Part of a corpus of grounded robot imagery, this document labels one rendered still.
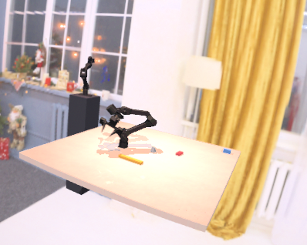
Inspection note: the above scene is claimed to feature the yellow bar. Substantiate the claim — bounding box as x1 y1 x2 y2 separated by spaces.
119 154 143 165

